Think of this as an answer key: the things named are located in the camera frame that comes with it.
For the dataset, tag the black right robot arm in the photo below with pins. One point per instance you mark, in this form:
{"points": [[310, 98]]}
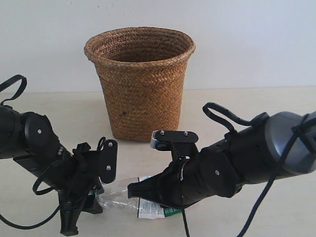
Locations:
{"points": [[283, 145]]}

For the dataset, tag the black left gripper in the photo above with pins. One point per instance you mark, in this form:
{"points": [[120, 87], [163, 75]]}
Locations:
{"points": [[74, 176]]}

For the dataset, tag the clear plastic water bottle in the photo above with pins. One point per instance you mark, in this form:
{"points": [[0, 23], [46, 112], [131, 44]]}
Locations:
{"points": [[115, 195]]}

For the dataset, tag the brown woven wicker basket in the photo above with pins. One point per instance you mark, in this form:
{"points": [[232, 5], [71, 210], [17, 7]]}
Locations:
{"points": [[142, 73]]}

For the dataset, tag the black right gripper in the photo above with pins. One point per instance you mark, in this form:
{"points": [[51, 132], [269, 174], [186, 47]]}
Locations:
{"points": [[182, 183]]}

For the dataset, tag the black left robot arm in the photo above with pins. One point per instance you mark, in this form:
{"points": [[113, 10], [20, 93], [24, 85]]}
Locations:
{"points": [[29, 140]]}

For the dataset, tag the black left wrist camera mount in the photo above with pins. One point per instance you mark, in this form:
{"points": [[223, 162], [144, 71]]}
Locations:
{"points": [[108, 151]]}

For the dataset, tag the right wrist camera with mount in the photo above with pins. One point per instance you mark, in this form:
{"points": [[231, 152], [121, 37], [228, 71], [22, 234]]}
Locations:
{"points": [[181, 144]]}

